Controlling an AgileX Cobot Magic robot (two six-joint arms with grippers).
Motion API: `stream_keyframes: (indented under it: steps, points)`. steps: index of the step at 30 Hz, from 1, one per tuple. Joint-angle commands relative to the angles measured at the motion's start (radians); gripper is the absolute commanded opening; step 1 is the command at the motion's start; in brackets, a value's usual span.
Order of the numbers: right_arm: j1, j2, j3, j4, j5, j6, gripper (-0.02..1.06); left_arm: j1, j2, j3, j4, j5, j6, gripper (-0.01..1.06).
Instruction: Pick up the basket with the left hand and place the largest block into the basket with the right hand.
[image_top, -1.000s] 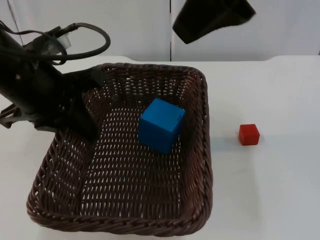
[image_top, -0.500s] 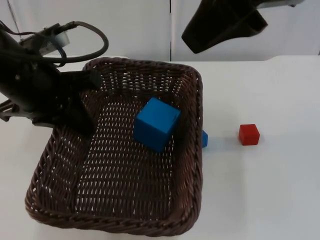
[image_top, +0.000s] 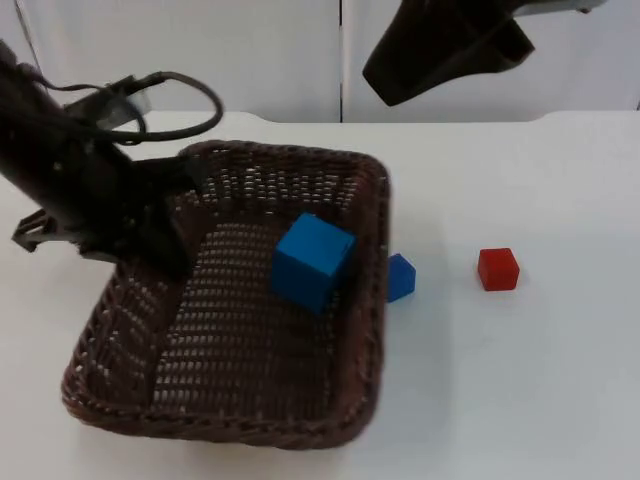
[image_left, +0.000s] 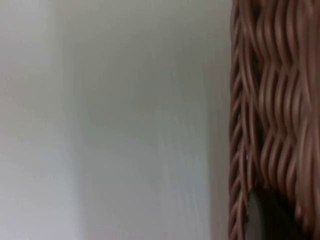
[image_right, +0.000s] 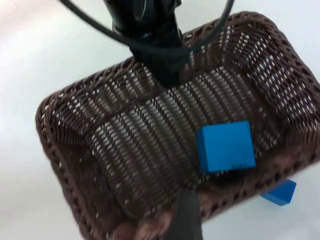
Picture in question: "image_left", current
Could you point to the brown wicker basket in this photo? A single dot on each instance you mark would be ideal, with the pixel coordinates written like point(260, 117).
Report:
point(275, 100)

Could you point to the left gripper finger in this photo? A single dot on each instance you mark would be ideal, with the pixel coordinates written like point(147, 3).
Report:
point(267, 220)

